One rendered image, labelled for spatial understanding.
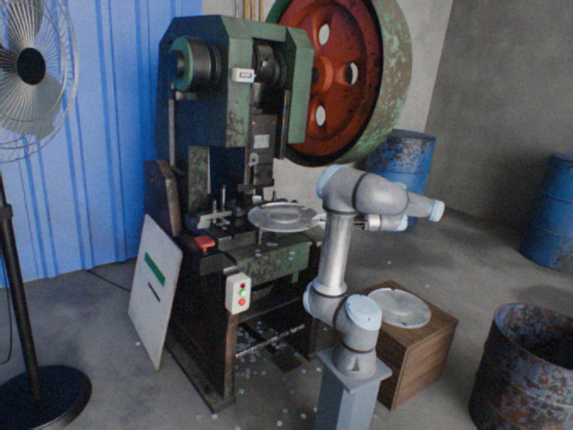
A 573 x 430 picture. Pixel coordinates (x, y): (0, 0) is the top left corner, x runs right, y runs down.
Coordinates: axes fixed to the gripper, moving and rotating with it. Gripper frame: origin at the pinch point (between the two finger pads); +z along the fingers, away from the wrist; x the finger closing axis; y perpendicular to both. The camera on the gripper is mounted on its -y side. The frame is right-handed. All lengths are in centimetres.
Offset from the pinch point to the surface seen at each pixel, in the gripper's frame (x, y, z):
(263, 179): -12.9, -11.8, 21.1
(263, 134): -31.0, -14.5, 20.9
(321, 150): -20.8, -32.8, -5.3
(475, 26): -96, -290, -188
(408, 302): 48, -13, -48
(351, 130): -31.7, -20.3, -16.0
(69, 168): 0, -79, 136
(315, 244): 17.6, -13.4, -2.2
